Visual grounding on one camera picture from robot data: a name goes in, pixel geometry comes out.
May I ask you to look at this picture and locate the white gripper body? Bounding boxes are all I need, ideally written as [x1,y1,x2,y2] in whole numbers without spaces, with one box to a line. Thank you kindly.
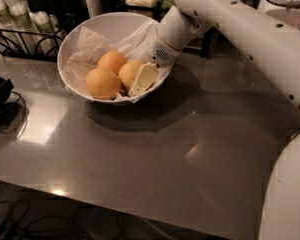
[145,6,203,67]

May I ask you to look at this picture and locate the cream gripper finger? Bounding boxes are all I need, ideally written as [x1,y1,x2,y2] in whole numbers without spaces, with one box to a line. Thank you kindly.
[128,63,158,97]

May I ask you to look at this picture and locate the orange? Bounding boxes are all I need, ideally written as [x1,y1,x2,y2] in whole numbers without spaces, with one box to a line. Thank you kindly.
[118,61,142,90]
[97,50,127,74]
[85,68,121,100]

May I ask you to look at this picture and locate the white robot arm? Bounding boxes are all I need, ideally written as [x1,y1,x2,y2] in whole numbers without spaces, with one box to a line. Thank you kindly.
[141,0,300,240]

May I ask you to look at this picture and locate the white bowl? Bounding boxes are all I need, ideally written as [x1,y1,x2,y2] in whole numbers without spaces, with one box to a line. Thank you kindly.
[57,11,176,105]

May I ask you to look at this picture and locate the green tea packets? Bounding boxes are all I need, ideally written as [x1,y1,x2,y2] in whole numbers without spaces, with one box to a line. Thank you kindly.
[156,0,175,9]

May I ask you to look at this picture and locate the white paper liner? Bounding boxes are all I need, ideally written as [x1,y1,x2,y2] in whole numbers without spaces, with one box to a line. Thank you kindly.
[62,18,171,104]

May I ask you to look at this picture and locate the black condiment shelf rack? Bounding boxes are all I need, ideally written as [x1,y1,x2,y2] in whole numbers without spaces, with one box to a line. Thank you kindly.
[101,0,218,58]

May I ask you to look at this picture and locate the white tall cup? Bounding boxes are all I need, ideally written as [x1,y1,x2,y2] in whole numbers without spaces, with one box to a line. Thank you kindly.
[81,0,104,19]

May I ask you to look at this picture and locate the right paper cup stack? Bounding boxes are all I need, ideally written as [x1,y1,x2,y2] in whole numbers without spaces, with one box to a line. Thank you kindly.
[31,11,54,34]

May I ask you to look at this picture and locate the paper cup stack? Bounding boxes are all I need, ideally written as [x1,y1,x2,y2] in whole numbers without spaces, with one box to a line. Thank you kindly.
[0,0,14,30]
[9,3,33,32]
[31,11,54,34]

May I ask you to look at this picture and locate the white napkin dispenser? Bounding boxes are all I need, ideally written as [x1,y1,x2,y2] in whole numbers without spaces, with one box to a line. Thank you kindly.
[257,0,300,28]

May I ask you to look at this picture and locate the middle paper cup stack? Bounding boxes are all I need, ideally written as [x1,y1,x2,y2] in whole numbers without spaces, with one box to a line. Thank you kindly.
[9,3,33,32]

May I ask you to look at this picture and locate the left paper cup stack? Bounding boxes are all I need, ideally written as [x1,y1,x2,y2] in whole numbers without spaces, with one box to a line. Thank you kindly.
[0,0,14,30]

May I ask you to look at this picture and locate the black wire cup rack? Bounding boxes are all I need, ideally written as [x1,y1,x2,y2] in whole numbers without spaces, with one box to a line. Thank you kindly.
[0,14,74,62]

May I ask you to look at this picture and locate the black device with cable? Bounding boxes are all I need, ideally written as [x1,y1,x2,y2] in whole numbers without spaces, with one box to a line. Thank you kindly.
[0,77,27,139]

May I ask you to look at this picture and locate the black floor cables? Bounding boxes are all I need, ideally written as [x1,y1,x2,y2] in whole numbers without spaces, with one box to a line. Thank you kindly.
[0,197,124,240]

